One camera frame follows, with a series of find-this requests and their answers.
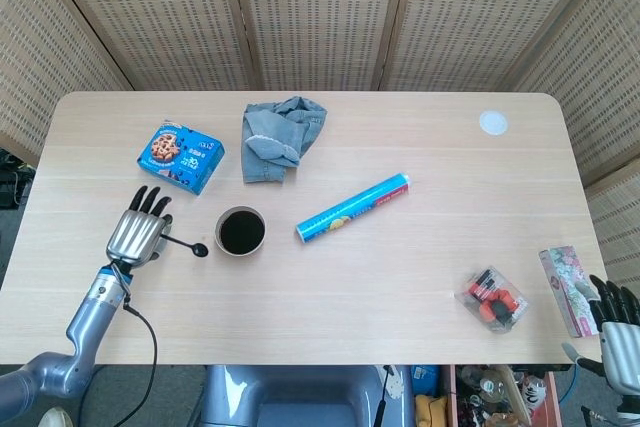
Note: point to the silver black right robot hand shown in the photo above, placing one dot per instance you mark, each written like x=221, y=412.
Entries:
x=620, y=352

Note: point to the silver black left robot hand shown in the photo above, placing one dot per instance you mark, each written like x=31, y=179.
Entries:
x=135, y=237

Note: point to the black plastic spoon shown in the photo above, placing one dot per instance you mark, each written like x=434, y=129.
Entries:
x=201, y=250

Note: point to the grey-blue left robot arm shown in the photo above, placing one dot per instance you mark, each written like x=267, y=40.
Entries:
x=90, y=327

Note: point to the blue cookie box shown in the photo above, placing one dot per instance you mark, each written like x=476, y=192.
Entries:
x=180, y=157

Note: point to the cup of black coffee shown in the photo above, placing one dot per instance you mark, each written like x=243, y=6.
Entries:
x=241, y=232

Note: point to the pink floral carton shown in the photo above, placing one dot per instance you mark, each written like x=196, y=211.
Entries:
x=570, y=287

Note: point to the red crate of clutter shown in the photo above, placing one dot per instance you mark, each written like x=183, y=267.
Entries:
x=500, y=397

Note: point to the bag of red batteries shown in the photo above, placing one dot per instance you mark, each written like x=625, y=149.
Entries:
x=492, y=299

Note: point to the crumpled blue denim cloth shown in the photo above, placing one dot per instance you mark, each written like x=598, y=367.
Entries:
x=272, y=142

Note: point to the blue plastic container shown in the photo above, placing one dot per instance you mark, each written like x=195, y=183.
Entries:
x=425, y=378

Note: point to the yellow cloth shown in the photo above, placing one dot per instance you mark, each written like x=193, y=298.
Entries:
x=431, y=409

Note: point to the blue food wrap roll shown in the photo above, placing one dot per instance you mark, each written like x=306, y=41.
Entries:
x=350, y=209

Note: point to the grey-blue robot torso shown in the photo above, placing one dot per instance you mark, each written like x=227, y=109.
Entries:
x=300, y=397

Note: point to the white round table grommet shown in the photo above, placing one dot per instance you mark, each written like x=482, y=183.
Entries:
x=494, y=122

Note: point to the woven bamboo folding screen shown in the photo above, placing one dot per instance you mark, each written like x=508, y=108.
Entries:
x=320, y=17

